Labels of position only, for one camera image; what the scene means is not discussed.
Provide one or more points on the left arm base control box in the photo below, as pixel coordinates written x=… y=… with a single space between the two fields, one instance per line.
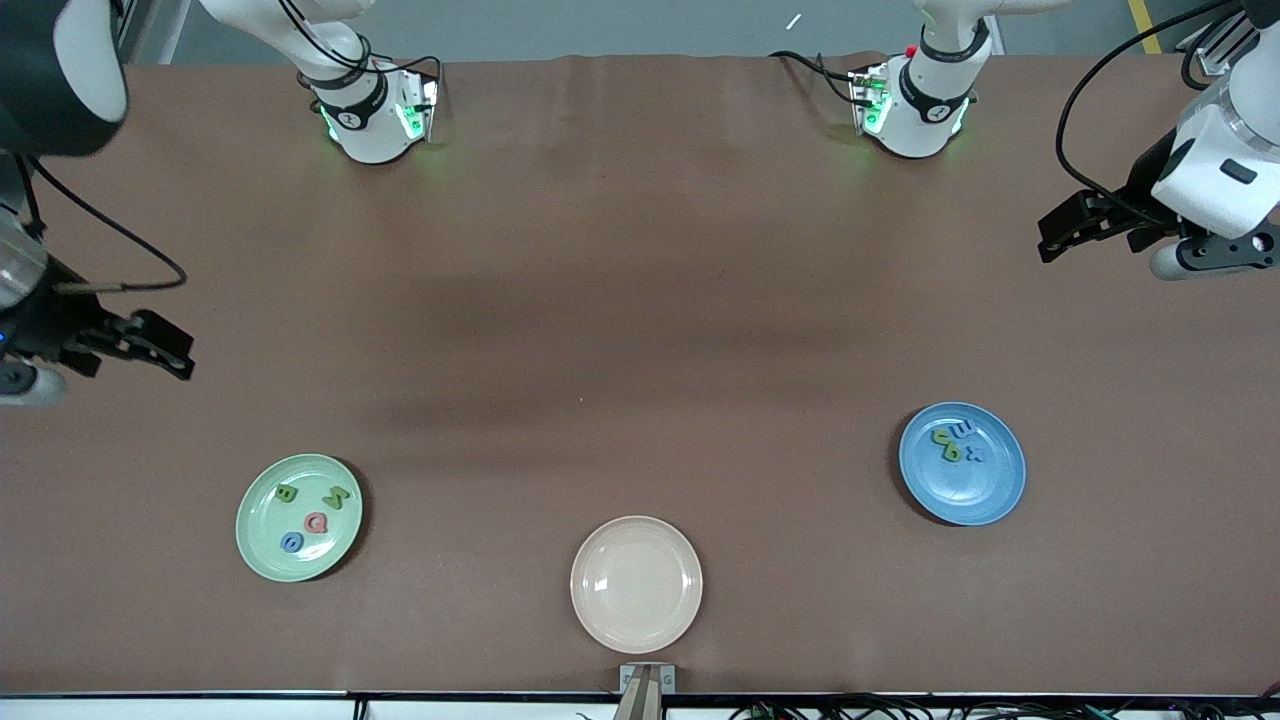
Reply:
x=868 y=100

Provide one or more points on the blue letter G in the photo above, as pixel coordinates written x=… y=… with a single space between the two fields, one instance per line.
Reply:
x=285 y=542

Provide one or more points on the pale green plate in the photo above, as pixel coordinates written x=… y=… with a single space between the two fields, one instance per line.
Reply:
x=270 y=540

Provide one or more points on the aluminium frame profile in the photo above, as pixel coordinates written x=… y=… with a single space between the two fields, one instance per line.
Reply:
x=1205 y=38

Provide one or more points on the right arm base control box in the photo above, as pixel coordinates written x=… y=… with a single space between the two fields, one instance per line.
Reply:
x=418 y=110

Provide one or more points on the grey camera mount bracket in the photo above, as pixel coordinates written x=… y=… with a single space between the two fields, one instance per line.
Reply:
x=630 y=680

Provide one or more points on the green lowercase letter u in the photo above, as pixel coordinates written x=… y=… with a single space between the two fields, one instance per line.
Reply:
x=939 y=436

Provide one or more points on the large table cover mat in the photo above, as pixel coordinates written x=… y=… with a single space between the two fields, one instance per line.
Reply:
x=300 y=330

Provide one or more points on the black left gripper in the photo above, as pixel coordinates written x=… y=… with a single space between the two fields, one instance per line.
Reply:
x=1141 y=196

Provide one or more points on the green letter B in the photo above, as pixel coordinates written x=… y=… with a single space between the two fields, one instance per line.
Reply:
x=280 y=494

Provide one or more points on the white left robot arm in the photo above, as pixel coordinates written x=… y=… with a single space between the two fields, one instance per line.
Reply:
x=920 y=120

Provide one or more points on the red letter Q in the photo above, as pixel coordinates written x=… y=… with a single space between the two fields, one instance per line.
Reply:
x=310 y=521

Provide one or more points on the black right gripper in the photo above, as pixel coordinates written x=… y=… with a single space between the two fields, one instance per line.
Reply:
x=50 y=322

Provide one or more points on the blue plate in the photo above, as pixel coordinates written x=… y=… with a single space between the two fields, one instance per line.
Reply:
x=962 y=495

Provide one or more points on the blue lowercase letter m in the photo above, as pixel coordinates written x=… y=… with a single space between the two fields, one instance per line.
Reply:
x=963 y=431

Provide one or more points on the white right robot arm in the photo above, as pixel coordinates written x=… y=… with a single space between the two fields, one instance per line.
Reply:
x=370 y=130

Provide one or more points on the green letter N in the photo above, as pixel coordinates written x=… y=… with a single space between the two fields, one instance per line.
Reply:
x=337 y=497

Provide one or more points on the pale beige plate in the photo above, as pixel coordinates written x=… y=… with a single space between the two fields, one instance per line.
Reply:
x=636 y=585

